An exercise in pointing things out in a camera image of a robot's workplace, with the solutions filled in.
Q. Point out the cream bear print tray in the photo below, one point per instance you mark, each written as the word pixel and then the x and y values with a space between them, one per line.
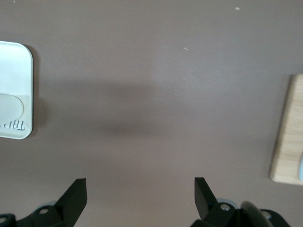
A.
pixel 14 71

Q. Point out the wooden cutting board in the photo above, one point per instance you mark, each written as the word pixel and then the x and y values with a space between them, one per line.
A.
pixel 290 142

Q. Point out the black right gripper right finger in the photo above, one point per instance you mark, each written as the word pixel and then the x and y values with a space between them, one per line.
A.
pixel 208 208

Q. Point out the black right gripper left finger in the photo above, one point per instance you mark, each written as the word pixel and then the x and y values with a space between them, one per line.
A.
pixel 71 203

